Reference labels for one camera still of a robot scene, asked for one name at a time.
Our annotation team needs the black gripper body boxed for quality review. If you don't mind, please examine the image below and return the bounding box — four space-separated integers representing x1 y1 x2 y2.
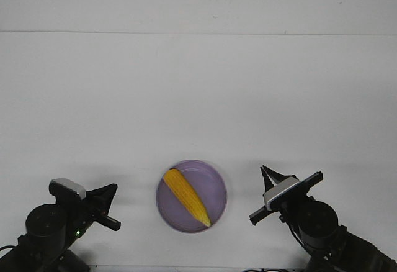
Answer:
77 199 121 231
249 171 323 225

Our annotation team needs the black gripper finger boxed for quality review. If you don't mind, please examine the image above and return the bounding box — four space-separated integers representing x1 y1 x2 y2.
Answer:
263 165 298 185
104 188 117 216
260 166 274 191
86 183 118 204

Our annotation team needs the purple round plate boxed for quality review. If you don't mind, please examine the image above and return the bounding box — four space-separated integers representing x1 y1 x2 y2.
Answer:
156 160 227 233

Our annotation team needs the yellow corn cob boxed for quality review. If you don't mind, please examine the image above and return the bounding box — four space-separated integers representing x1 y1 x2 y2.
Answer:
163 168 212 227

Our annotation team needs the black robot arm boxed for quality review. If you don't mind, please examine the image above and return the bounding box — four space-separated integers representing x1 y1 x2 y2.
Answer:
249 165 396 271
1 178 121 271

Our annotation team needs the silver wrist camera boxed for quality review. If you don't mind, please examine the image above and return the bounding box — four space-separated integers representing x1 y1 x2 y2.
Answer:
263 177 300 212
48 178 86 201

